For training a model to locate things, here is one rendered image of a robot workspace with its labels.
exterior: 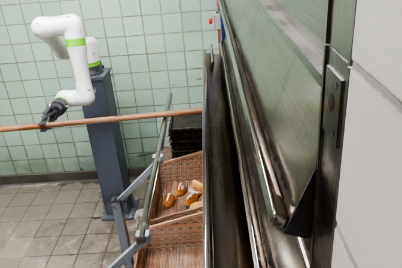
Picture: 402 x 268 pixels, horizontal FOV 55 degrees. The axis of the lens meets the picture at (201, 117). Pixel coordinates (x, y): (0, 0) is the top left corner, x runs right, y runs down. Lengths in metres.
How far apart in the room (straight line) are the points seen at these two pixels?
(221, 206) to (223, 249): 0.15
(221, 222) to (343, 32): 0.70
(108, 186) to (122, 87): 0.83
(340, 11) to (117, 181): 2.84
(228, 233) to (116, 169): 2.17
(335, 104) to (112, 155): 2.69
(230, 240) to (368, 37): 0.70
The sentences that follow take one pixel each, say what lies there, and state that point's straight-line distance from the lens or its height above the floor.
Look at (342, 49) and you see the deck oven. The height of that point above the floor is 1.94.
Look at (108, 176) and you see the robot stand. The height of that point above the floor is 0.40.
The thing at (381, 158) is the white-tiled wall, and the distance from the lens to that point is 0.27.
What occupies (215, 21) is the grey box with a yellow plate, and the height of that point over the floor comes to 1.47.
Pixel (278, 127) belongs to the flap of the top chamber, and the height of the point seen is 1.76.
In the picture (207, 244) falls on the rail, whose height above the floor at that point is 1.43.
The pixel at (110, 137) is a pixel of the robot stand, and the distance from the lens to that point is 2.90.
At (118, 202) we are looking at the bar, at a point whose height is 0.95.
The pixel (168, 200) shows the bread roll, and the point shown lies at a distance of 2.32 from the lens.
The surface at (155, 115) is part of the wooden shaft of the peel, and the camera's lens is 2.03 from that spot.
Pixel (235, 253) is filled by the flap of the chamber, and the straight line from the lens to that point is 0.89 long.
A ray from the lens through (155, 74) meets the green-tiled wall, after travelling 3.26.
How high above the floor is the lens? 2.04
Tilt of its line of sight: 26 degrees down
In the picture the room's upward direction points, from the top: 5 degrees counter-clockwise
